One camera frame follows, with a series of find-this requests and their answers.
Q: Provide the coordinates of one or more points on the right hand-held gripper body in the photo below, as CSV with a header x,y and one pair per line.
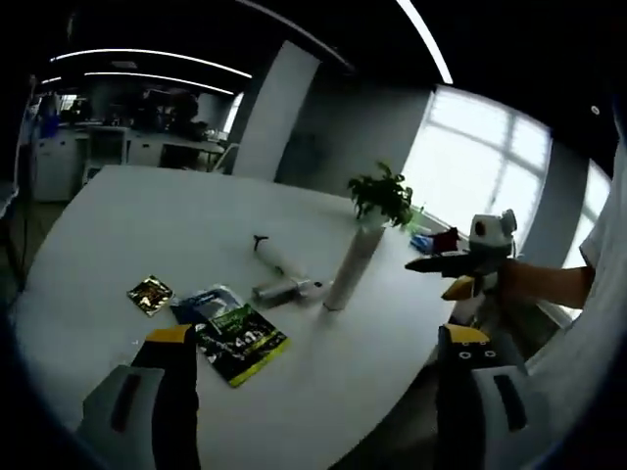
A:
x,y
490,235

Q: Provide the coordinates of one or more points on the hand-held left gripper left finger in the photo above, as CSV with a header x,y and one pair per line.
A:
x,y
166,416

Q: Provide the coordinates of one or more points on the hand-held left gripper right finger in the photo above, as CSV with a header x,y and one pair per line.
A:
x,y
460,416

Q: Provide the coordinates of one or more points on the white skincare tube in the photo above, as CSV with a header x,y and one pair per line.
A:
x,y
350,274

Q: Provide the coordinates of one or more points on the gold sachet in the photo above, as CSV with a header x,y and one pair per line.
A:
x,y
149,296

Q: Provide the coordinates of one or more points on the red collar skincare bottle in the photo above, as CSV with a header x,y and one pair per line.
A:
x,y
281,264

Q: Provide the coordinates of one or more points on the person's right hand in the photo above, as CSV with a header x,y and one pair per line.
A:
x,y
514,284

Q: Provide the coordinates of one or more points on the dark red pouch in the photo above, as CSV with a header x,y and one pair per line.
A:
x,y
446,241

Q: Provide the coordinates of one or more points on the blue packet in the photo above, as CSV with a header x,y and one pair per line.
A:
x,y
421,243

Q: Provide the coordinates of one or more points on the large bright window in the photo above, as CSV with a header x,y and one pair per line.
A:
x,y
470,161

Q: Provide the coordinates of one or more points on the green black silver sachet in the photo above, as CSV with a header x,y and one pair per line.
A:
x,y
240,343

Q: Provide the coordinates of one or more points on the long ceiling light strip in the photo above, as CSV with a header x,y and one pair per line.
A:
x,y
147,76
117,50
443,68

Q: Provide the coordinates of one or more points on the white office cabinet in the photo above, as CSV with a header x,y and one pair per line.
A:
x,y
59,166

